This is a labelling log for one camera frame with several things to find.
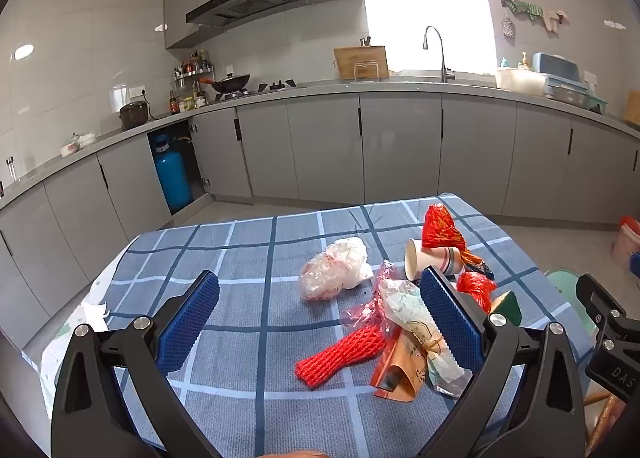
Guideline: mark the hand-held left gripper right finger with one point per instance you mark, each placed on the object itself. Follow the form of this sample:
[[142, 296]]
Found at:
[[447, 323]]

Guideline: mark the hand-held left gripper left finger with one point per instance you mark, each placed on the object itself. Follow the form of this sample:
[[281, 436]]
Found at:
[[187, 323]]

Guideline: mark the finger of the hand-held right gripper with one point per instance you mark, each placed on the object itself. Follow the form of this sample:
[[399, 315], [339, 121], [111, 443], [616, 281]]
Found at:
[[636, 264], [597, 308]]

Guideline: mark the green trash bin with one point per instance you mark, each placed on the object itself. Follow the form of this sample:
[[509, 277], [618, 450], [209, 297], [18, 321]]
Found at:
[[565, 283]]

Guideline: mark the orange snack packet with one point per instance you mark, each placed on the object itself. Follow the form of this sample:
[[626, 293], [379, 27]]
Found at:
[[400, 368]]

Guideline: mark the striped white paper cup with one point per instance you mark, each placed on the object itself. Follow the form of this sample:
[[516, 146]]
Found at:
[[435, 258]]

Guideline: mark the person's left hand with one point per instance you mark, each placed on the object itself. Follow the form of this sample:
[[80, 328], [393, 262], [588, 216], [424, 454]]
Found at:
[[300, 454]]

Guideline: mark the pink bucket with red bag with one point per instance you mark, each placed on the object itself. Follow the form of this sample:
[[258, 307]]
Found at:
[[627, 240]]

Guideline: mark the crumpled white green wrapper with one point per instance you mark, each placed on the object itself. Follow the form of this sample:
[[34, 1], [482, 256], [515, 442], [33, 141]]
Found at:
[[415, 320]]

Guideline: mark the small red plastic bag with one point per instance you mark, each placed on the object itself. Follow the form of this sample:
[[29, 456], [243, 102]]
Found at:
[[475, 288]]

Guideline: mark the green yellow sponge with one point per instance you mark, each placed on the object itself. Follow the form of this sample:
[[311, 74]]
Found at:
[[507, 305]]

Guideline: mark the dark snack wrapper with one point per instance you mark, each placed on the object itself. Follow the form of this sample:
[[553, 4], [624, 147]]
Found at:
[[477, 265]]

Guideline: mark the blue plaid tablecloth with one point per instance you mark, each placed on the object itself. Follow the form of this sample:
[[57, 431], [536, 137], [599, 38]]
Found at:
[[250, 353]]

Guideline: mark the pink clear plastic wrapper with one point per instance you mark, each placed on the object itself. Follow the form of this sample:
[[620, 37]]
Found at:
[[372, 310]]

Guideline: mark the white patterned undercloth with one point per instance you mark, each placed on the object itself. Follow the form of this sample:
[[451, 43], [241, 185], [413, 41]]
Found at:
[[92, 315]]

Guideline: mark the large red plastic bag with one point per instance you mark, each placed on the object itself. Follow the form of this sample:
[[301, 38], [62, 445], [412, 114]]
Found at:
[[440, 228]]

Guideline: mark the red foam net sleeve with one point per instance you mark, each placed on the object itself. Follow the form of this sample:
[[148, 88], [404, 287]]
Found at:
[[340, 358]]

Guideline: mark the clear crumpled plastic bag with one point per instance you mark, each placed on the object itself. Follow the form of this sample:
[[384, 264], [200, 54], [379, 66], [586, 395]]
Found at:
[[332, 270]]

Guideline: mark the blue gas cylinder in cabinet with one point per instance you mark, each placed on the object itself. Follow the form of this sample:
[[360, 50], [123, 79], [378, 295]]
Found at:
[[172, 178]]

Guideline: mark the plain wooden cutting board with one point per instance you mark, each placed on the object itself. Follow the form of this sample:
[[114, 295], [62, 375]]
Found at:
[[632, 108]]

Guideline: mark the teal dish rack base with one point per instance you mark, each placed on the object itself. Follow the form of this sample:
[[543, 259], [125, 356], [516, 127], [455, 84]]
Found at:
[[595, 103]]

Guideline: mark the grey kitchen counter cabinets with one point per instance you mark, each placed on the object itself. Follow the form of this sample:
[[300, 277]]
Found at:
[[400, 153]]

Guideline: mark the metal basin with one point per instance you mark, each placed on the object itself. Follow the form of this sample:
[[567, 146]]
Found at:
[[570, 95]]

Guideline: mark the dark rice cooker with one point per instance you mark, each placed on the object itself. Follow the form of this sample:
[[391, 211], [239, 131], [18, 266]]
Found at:
[[134, 115]]

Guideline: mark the blue dish rack cover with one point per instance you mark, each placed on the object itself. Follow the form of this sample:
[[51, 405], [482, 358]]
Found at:
[[555, 65]]

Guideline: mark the white plastic container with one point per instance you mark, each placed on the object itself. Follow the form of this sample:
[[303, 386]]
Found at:
[[520, 80]]

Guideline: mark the dark sauce bottle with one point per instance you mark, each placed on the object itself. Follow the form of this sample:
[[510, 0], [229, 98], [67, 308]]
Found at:
[[174, 103]]

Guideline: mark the yellow soap bottle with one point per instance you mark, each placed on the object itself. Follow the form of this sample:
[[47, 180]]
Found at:
[[524, 62]]

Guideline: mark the black wok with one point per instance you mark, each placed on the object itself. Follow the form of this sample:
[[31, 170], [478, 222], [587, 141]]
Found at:
[[230, 82]]

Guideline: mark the steel sink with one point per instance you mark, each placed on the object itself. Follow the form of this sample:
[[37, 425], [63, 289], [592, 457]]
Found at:
[[440, 74]]

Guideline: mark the gas stove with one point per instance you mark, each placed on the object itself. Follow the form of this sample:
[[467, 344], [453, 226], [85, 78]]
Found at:
[[270, 87]]

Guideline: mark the metal spice rack with bottles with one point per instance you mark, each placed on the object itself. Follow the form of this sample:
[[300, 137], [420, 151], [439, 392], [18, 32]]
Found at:
[[195, 73]]

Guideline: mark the pink hanging gloves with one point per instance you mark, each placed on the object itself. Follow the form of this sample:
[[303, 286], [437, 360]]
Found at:
[[555, 20]]

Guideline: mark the hanging scrubber ball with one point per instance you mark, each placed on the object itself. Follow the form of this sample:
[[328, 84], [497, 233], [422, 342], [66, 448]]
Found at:
[[508, 28]]

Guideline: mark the metal gooseneck faucet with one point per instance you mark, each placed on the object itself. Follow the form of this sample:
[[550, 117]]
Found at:
[[442, 53]]

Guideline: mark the wooden cutting board with stand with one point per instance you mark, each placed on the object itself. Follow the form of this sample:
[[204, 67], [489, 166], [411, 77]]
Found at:
[[360, 58]]

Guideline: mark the green hanging cloth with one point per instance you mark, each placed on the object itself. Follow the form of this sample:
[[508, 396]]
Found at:
[[522, 7]]

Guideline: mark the white wall socket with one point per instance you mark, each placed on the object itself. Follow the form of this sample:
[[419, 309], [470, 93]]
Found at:
[[589, 76]]

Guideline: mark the white wall hook strip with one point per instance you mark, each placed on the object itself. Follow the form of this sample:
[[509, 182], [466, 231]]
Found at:
[[615, 23]]

